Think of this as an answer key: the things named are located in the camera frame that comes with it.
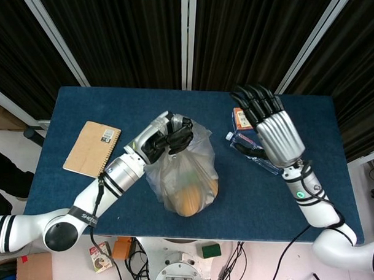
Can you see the black cylinder post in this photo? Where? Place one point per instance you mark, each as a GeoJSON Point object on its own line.
{"type": "Point", "coordinates": [33, 137]}

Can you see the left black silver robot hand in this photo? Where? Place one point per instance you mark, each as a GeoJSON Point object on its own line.
{"type": "Point", "coordinates": [147, 138]}

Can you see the translucent plastic shopping bag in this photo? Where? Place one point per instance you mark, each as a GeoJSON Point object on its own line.
{"type": "Point", "coordinates": [189, 167]}

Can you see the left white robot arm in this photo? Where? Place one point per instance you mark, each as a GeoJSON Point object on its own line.
{"type": "Point", "coordinates": [86, 204]}

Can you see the person in black clothing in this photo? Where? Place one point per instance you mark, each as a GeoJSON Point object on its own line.
{"type": "Point", "coordinates": [7, 183]}

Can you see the orange snack box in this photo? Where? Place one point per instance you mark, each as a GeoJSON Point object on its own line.
{"type": "Point", "coordinates": [240, 120]}

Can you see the brown cardboard box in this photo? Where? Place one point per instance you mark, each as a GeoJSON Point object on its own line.
{"type": "Point", "coordinates": [35, 268]}

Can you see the clear plastic water bottle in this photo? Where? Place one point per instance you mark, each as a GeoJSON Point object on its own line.
{"type": "Point", "coordinates": [247, 139]}

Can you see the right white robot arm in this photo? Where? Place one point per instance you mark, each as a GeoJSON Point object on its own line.
{"type": "Point", "coordinates": [318, 212]}

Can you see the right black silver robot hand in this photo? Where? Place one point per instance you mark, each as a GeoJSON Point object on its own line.
{"type": "Point", "coordinates": [279, 134]}

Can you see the green block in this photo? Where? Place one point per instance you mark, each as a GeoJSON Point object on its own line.
{"type": "Point", "coordinates": [211, 251]}

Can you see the blue felt table cover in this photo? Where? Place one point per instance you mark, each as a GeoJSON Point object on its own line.
{"type": "Point", "coordinates": [114, 106]}

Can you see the small orange box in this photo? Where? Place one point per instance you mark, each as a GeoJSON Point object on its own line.
{"type": "Point", "coordinates": [121, 249]}

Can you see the white silver robot base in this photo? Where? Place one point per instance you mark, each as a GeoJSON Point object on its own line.
{"type": "Point", "coordinates": [176, 256]}

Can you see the red white snack carton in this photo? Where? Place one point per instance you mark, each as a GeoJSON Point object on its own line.
{"type": "Point", "coordinates": [100, 260]}

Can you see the brown spiral notebook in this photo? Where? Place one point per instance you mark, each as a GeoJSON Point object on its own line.
{"type": "Point", "coordinates": [85, 145]}

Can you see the orange round item in bag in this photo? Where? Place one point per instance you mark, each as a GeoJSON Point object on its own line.
{"type": "Point", "coordinates": [191, 201]}

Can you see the white partition frame post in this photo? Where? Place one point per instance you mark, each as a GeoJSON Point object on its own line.
{"type": "Point", "coordinates": [52, 37]}
{"type": "Point", "coordinates": [187, 41]}
{"type": "Point", "coordinates": [313, 43]}

